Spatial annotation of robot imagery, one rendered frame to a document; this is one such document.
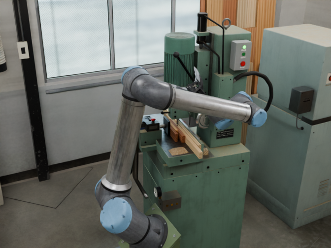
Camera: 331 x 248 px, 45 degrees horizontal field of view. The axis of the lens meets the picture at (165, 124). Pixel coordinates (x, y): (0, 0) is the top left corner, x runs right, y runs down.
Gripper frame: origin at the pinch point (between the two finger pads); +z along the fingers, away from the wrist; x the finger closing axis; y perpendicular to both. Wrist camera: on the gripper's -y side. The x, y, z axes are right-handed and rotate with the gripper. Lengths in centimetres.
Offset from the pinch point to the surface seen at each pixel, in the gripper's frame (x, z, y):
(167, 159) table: 34.5, -25.6, -19.5
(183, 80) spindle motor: -0.3, 3.8, -15.8
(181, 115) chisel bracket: 12.2, -5.7, -34.5
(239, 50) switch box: -34.5, -4.3, -11.9
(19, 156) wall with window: 140, 84, -116
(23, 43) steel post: 69, 125, -55
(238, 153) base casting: -1, -43, -50
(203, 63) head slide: -15.7, 4.7, -16.8
